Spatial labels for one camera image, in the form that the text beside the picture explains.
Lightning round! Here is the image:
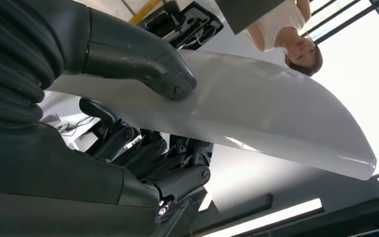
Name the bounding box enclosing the person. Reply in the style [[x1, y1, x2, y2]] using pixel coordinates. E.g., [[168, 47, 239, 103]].
[[245, 0, 324, 78]]

